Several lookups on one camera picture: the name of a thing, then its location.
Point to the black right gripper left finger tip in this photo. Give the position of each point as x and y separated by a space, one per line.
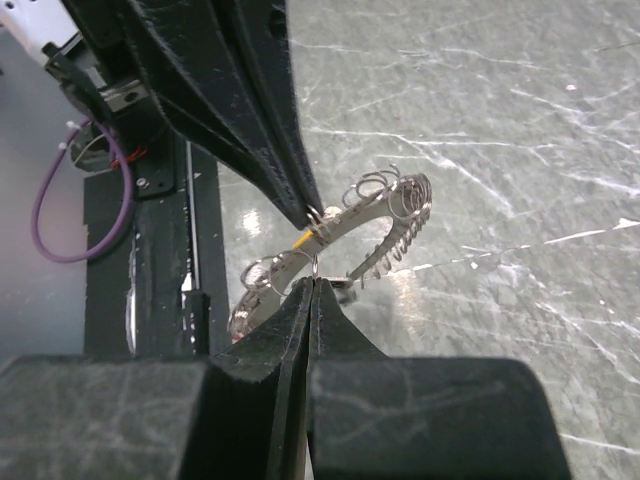
237 415

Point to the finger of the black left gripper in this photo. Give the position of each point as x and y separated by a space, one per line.
263 35
191 62

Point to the black head key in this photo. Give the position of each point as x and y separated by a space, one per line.
343 286

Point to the yellow tag key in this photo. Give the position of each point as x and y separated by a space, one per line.
306 239

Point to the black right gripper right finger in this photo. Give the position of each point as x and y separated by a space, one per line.
373 416

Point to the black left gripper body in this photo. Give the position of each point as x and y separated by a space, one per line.
96 72

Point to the metal disc keyring with rings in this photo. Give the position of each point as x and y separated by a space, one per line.
403 200

